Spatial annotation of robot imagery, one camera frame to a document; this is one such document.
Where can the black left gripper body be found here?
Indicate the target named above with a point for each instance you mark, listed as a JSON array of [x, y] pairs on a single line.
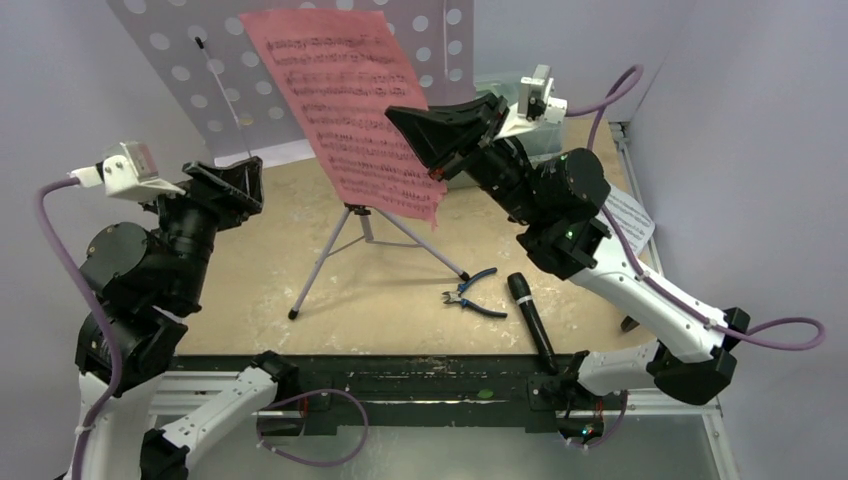
[[192, 221]]

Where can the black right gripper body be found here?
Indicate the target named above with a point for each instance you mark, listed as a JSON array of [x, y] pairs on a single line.
[[477, 139]]

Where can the white sheet music page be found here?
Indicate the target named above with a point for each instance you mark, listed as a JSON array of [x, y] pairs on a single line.
[[632, 219]]

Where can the pink sheet music page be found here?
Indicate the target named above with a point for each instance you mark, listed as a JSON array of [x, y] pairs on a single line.
[[338, 71]]

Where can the white perforated music stand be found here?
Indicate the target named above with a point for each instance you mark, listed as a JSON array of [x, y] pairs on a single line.
[[203, 53]]

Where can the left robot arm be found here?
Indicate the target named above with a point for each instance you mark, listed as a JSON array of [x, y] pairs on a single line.
[[143, 284]]

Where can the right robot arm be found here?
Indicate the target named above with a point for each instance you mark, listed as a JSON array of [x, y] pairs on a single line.
[[690, 357]]

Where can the clear green storage box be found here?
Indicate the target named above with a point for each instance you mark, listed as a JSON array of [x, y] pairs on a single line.
[[545, 140]]

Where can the black clarinet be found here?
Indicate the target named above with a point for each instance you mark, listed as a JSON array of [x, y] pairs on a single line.
[[523, 297]]

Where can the black round disc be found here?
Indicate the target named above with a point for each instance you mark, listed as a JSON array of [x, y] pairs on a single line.
[[628, 324]]

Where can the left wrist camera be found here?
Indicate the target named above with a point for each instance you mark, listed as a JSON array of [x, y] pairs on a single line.
[[127, 172]]

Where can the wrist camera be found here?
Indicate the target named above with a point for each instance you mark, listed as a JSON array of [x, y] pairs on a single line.
[[536, 105], [127, 172]]

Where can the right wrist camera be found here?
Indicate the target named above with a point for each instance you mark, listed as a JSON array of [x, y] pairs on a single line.
[[536, 105]]

